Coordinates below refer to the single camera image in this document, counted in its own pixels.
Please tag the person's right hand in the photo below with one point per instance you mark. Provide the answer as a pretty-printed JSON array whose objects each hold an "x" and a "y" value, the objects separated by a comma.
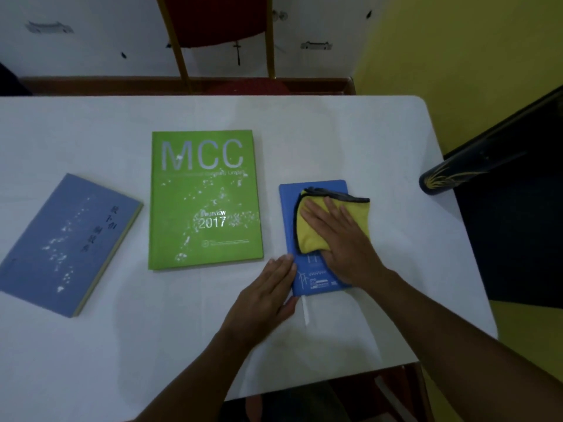
[{"x": 347, "y": 250}]

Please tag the person's left hand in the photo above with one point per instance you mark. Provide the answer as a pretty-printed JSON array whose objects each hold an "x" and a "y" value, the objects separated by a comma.
[{"x": 257, "y": 301}]

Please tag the person's right middle finger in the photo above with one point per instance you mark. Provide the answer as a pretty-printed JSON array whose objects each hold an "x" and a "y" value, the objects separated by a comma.
[{"x": 335, "y": 210}]

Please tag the person's left thumb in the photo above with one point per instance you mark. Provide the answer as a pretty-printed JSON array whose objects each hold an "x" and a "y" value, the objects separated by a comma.
[{"x": 289, "y": 309}]

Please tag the yellow cleaning cloth dark trim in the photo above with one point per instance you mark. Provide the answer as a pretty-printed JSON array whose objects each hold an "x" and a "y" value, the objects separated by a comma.
[{"x": 308, "y": 235}]

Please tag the small blue notebook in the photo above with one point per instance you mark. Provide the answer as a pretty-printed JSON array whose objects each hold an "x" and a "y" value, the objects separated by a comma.
[{"x": 290, "y": 202}]

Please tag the person's right forearm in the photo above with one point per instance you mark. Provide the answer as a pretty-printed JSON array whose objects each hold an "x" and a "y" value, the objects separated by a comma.
[{"x": 453, "y": 351}]

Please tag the person's left forearm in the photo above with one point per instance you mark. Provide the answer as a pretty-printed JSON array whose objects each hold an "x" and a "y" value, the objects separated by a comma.
[{"x": 193, "y": 377}]

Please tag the white ribbon bookmark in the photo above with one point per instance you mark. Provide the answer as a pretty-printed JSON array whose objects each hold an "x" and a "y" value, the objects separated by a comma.
[{"x": 307, "y": 311}]

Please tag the large green book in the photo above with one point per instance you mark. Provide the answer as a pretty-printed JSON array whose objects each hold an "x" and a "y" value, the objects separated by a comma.
[{"x": 198, "y": 241}]

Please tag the reddish brown table leg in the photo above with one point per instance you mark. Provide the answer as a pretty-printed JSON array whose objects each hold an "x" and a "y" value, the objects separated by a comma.
[{"x": 407, "y": 393}]

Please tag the black cylinder with gold pattern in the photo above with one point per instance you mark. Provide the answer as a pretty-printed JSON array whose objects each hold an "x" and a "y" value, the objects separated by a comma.
[{"x": 475, "y": 164}]

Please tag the dark blue fabric seat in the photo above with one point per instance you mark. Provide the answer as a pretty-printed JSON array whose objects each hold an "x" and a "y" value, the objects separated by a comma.
[{"x": 519, "y": 241}]

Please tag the grey-blue paperback book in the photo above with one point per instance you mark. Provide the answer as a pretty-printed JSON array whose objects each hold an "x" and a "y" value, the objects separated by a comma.
[{"x": 57, "y": 241}]

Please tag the brown wooden ledge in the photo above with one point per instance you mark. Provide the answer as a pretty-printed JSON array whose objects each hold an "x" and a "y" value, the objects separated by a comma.
[{"x": 110, "y": 85}]

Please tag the red chair with wooden frame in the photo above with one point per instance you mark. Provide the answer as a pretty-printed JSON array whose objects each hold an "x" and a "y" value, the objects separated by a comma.
[{"x": 211, "y": 17}]

